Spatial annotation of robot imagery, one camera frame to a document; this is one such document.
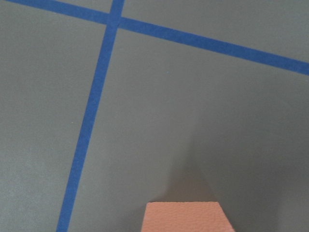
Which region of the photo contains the orange foam block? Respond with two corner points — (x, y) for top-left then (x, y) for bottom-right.
(141, 202), (234, 232)

